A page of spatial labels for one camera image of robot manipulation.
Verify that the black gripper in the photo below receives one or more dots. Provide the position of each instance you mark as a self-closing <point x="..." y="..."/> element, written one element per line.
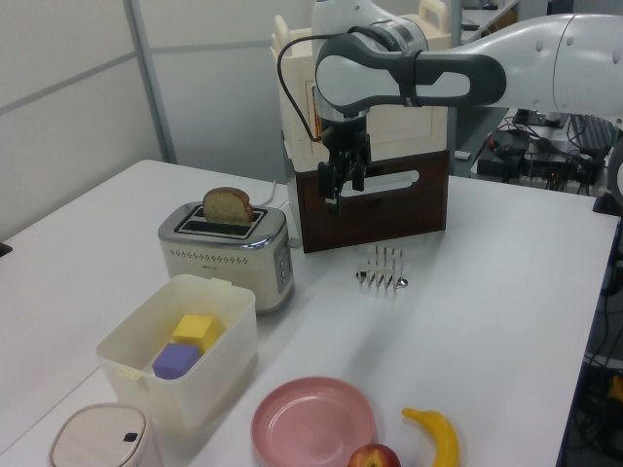
<point x="346" y="136"/>

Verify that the brown bread slice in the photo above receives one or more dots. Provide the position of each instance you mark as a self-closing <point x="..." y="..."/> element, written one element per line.
<point x="226" y="206"/>

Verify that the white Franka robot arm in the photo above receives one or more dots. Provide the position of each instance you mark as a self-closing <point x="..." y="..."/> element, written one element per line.
<point x="438" y="78"/>

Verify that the pink plate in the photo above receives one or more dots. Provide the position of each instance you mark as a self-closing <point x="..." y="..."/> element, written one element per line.
<point x="311" y="418"/>

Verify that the dark brown wooden box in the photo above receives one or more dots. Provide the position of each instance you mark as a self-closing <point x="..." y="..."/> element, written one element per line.
<point x="389" y="219"/>

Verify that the cream plastic cabinet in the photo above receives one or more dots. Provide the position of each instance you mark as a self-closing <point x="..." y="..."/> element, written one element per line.
<point x="414" y="121"/>

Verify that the silver metal toast rack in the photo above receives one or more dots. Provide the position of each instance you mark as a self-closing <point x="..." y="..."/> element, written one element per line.
<point x="382" y="278"/>

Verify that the cream chrome toaster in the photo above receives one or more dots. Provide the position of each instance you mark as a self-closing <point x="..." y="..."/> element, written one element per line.
<point x="219" y="262"/>

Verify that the yellow cube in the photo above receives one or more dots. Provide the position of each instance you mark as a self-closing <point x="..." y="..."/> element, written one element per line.
<point x="192" y="327"/>

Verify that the white plastic container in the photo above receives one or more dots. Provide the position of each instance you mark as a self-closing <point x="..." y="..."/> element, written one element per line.
<point x="214" y="350"/>

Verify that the black keyboard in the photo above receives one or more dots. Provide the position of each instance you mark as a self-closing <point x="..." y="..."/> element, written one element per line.
<point x="591" y="133"/>

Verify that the purple cube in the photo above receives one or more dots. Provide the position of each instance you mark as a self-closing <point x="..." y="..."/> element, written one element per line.
<point x="172" y="362"/>

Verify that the yellow banana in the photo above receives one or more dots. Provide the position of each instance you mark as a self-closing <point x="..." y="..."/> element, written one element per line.
<point x="445" y="438"/>

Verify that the red apple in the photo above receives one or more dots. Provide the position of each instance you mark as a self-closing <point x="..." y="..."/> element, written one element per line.
<point x="372" y="457"/>

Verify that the small black flat object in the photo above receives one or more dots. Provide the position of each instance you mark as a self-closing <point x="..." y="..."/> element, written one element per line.
<point x="4" y="249"/>

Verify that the white round lid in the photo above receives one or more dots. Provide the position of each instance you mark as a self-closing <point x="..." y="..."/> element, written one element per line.
<point x="97" y="438"/>

